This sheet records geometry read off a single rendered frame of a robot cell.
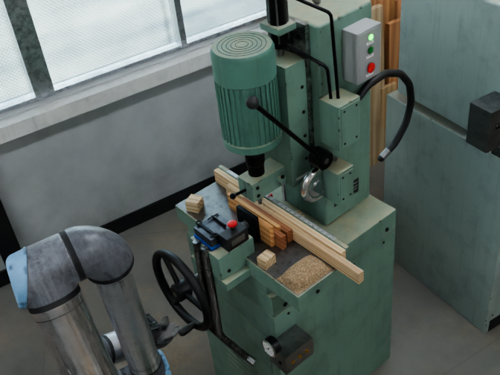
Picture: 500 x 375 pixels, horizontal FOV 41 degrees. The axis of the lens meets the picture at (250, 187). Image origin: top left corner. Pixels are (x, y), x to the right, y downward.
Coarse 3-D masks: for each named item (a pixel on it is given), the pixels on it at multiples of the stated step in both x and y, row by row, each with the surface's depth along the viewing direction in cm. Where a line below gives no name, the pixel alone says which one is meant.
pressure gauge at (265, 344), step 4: (268, 336) 207; (272, 336) 206; (264, 340) 205; (268, 340) 205; (272, 340) 205; (276, 340) 205; (264, 344) 207; (268, 344) 205; (272, 344) 204; (276, 344) 204; (280, 344) 205; (264, 348) 208; (272, 348) 203; (276, 348) 204; (280, 348) 205; (268, 352) 208; (272, 352) 205; (276, 352) 204; (280, 352) 206; (272, 356) 206
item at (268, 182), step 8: (272, 160) 213; (264, 168) 210; (272, 168) 209; (280, 168) 209; (240, 176) 208; (248, 176) 207; (264, 176) 207; (272, 176) 208; (240, 184) 209; (248, 184) 205; (256, 184) 205; (264, 184) 207; (272, 184) 210; (280, 184) 212; (248, 192) 207; (256, 192) 206; (264, 192) 209; (256, 200) 208
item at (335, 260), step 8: (232, 192) 225; (272, 216) 212; (280, 216) 211; (288, 224) 208; (296, 232) 204; (304, 232) 204; (296, 240) 207; (304, 240) 203; (312, 240) 201; (312, 248) 201; (320, 248) 198; (328, 248) 198; (320, 256) 200; (328, 256) 196; (336, 256) 195; (336, 264) 195; (344, 264) 192; (352, 264) 192; (344, 272) 194; (352, 272) 190; (360, 272) 189; (360, 280) 190
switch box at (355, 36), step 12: (360, 24) 190; (372, 24) 189; (348, 36) 188; (360, 36) 186; (348, 48) 190; (360, 48) 188; (348, 60) 193; (360, 60) 190; (372, 60) 194; (348, 72) 195; (360, 72) 193
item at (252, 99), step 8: (248, 104) 172; (256, 104) 172; (264, 112) 177; (272, 120) 181; (280, 128) 185; (296, 136) 190; (304, 144) 194; (312, 152) 198; (320, 152) 200; (328, 152) 200; (312, 160) 201; (320, 160) 199; (328, 160) 202; (336, 160) 207; (320, 168) 201
